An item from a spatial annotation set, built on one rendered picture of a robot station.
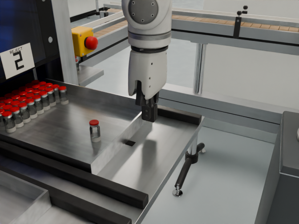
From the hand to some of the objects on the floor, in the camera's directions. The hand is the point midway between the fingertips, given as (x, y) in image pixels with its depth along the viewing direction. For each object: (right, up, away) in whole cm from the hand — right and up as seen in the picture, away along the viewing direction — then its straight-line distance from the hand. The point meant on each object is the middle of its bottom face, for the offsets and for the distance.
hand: (149, 111), depth 67 cm
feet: (+26, -37, +121) cm, 129 cm away
